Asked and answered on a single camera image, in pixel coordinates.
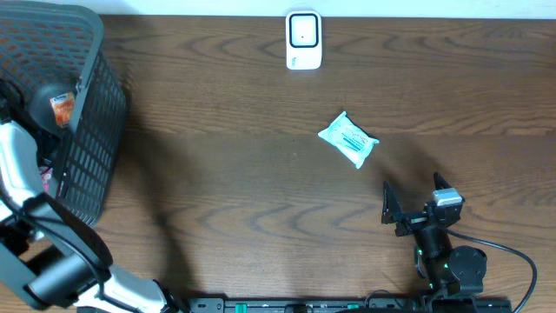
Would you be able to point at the grey plastic mesh basket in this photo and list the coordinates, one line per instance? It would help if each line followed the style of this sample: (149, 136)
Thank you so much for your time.
(49, 49)

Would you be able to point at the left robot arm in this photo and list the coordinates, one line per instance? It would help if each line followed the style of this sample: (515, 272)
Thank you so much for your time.
(52, 258)

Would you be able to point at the green wet wipes pack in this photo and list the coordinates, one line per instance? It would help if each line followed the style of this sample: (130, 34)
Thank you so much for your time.
(355, 144)

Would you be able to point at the pink purple liner pack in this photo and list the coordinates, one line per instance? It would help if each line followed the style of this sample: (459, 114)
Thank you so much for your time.
(46, 175)

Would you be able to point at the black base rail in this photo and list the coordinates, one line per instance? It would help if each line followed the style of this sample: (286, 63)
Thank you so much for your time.
(375, 304)

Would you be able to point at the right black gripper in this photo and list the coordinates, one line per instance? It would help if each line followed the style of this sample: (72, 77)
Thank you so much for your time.
(392, 207)

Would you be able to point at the white barcode scanner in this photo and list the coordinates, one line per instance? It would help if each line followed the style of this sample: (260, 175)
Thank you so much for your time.
(303, 40)

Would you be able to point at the orange Kleenex tissue pack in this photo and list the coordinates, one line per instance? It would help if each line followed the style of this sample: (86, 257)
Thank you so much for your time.
(62, 107)

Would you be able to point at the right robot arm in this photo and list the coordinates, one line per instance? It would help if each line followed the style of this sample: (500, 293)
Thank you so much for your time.
(452, 271)

